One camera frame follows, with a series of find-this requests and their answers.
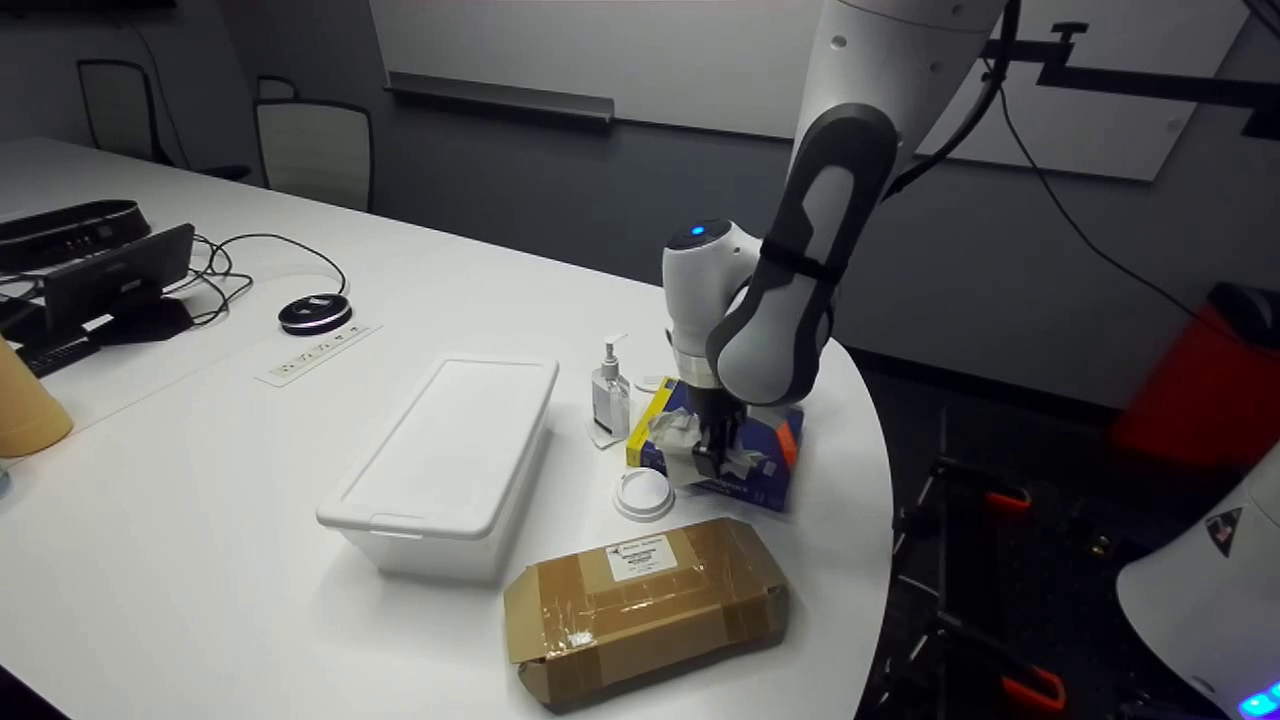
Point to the brown cardboard box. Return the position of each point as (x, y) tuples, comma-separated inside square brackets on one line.
[(647, 614)]

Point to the white plastic cup lid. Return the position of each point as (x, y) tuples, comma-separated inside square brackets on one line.
[(647, 495)]

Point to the white paper tissue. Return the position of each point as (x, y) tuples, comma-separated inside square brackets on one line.
[(755, 464)]

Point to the black computer mouse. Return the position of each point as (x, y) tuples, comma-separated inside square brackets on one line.
[(319, 315)]

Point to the black tablet conference device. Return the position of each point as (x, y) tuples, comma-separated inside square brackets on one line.
[(105, 286)]

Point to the white wall whiteboard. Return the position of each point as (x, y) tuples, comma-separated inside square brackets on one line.
[(602, 43)]

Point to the blue hardcover book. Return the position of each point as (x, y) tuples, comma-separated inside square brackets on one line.
[(765, 490)]

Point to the small clear spray bottle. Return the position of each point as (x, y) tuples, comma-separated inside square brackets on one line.
[(609, 399)]

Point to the grey mesh office chair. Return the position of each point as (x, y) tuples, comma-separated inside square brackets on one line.
[(319, 149), (121, 107), (279, 88)]

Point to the black robot cart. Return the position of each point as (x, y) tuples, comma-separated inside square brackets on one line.
[(1053, 562)]

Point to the black camera boom pole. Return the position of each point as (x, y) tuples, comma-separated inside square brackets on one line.
[(1147, 80)]

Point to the white lidded plastic box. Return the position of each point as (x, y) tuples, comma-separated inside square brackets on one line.
[(444, 452)]

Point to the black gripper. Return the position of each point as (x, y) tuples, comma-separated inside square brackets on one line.
[(721, 418)]

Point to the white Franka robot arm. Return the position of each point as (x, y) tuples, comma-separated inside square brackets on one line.
[(880, 55)]

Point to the grey whiteboard tray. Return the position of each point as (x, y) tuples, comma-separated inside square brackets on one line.
[(502, 96)]

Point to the white paper label strip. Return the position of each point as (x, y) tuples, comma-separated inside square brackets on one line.
[(319, 354)]

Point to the black speaker bar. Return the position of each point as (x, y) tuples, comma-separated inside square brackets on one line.
[(65, 225)]

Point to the red bin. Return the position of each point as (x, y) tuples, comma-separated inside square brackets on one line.
[(1203, 402)]

